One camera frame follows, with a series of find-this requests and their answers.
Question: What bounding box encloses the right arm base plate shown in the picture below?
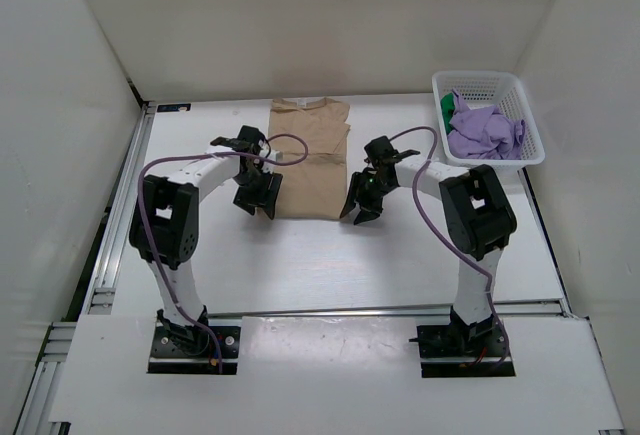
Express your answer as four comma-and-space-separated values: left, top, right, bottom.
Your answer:
409, 325, 516, 379

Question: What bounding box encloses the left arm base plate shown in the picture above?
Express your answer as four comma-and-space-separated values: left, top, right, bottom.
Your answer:
147, 325, 241, 376

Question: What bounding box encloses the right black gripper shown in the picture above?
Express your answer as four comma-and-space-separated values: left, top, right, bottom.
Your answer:
340, 171, 396, 225

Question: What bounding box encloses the white plastic basket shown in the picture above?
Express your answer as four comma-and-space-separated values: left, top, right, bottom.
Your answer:
432, 70, 545, 173

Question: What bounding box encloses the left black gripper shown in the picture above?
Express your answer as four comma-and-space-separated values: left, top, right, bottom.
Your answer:
233, 166, 283, 218

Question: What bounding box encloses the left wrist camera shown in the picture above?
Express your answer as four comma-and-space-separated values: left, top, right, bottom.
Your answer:
210, 125, 281, 161

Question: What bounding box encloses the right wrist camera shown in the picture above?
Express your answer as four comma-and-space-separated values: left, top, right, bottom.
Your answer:
364, 136, 420, 166

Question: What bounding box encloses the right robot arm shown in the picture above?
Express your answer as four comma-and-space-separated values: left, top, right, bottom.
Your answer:
340, 159, 517, 355

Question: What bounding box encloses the beige t shirt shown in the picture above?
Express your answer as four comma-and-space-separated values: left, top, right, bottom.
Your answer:
268, 98, 350, 220

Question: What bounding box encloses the green t shirt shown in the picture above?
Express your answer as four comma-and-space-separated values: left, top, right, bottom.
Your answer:
440, 92, 456, 134

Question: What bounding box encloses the aluminium frame rail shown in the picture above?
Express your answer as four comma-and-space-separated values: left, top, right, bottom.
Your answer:
13, 102, 156, 434

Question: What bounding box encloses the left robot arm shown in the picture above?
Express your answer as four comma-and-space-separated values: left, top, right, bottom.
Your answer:
129, 148, 283, 356

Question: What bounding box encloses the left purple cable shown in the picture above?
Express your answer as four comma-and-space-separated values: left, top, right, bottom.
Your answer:
137, 133, 309, 371

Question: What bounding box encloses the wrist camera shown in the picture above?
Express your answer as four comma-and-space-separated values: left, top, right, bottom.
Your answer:
364, 136, 420, 166
210, 125, 281, 161

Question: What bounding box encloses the blue label sticker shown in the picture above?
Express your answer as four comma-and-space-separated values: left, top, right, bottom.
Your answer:
156, 103, 191, 113

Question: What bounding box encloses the purple t shirt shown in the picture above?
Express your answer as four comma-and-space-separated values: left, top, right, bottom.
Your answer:
447, 90, 527, 160

